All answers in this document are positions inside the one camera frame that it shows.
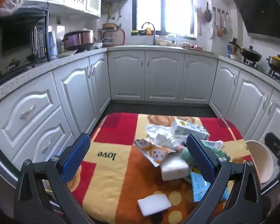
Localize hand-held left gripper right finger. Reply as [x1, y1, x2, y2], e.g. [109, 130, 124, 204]
[186, 134, 267, 224]

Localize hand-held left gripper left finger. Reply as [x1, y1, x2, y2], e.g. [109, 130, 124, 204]
[13, 133, 91, 224]

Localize green sponge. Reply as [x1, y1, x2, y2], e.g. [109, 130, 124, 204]
[179, 147, 229, 166]

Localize green striped medicine box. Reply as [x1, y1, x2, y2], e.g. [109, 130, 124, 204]
[202, 140, 224, 150]

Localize cream plastic bin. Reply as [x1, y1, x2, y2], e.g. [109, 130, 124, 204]
[245, 140, 274, 189]

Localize thick white foam block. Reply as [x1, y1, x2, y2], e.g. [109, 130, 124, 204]
[160, 155, 189, 181]

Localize white and yellow small box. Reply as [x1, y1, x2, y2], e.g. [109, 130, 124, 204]
[171, 118, 210, 141]

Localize white tissue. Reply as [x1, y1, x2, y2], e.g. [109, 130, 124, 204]
[145, 124, 185, 150]

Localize light blue packet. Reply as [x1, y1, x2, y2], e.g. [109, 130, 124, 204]
[190, 171, 229, 202]

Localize red yellow printed blanket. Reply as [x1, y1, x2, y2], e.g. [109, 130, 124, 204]
[66, 112, 262, 224]

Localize gas stove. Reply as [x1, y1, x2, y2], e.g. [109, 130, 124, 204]
[241, 58, 280, 83]

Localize thin white foam block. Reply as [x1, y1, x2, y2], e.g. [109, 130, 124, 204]
[138, 194, 172, 216]

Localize yellow lid cooking pot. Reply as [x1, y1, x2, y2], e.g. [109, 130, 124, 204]
[266, 55, 280, 74]

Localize black frying pan with lid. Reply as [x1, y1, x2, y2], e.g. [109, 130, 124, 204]
[237, 46, 263, 62]

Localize white lower kitchen cabinets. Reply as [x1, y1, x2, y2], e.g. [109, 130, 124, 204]
[0, 49, 280, 192]

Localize black pot with label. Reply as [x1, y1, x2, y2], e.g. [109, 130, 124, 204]
[6, 59, 22, 71]

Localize blue white electric kettle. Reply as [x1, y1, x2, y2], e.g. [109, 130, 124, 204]
[48, 30, 59, 60]

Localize speckled kitchen countertop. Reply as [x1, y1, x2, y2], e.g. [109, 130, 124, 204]
[0, 44, 280, 109]

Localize rose metal rice cooker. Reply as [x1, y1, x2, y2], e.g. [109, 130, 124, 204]
[62, 29, 95, 52]

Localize hanging metal skimmer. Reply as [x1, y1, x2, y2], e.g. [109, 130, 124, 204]
[221, 10, 228, 35]

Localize hanging wooden spatula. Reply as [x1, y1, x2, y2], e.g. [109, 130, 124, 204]
[217, 10, 223, 37]

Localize black range hood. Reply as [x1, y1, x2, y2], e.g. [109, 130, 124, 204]
[230, 0, 280, 40]

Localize red rimmed cutting board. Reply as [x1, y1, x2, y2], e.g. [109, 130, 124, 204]
[111, 29, 126, 46]

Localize hanging metal ladle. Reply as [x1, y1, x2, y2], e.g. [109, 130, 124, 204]
[213, 8, 219, 29]

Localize curved metal faucet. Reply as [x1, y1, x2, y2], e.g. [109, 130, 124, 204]
[141, 22, 156, 45]

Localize black microwave oven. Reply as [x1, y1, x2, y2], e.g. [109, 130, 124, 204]
[2, 7, 49, 62]

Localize beige clay pot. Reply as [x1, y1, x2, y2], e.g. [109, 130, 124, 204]
[102, 23, 119, 31]

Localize hanging small frying pan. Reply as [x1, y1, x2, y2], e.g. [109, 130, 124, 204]
[204, 2, 212, 23]

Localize chopstick holder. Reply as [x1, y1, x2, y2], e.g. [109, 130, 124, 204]
[196, 6, 205, 22]

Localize kitchen window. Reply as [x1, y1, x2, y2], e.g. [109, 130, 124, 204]
[132, 0, 198, 38]

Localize white orange plastic bag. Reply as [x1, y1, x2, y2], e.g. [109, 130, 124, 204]
[0, 0, 24, 13]

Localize black wire dish rack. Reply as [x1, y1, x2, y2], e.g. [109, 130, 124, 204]
[97, 27, 122, 47]

